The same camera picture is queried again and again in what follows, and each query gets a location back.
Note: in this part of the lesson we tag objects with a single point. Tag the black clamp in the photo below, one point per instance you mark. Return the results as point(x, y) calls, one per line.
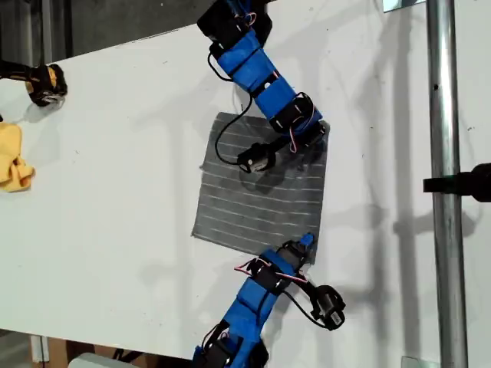
point(460, 183)

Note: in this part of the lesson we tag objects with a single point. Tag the grey white-striped towel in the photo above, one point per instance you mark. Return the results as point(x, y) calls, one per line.
point(230, 207)

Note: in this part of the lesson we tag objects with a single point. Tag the yellow cloth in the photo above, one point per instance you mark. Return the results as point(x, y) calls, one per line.
point(11, 153)

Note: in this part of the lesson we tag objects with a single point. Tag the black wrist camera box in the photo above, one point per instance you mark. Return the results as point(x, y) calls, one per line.
point(330, 306)
point(255, 157)

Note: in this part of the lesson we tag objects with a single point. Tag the steel post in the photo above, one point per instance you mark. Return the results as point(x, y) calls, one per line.
point(445, 115)

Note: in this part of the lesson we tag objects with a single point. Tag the white box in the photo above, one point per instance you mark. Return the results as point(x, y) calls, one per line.
point(88, 361)

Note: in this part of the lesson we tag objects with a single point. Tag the black camera stalk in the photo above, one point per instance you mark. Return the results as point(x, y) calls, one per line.
point(307, 286)
point(284, 143)

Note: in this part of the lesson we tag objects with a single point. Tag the white table leg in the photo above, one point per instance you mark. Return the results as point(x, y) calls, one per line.
point(39, 349)

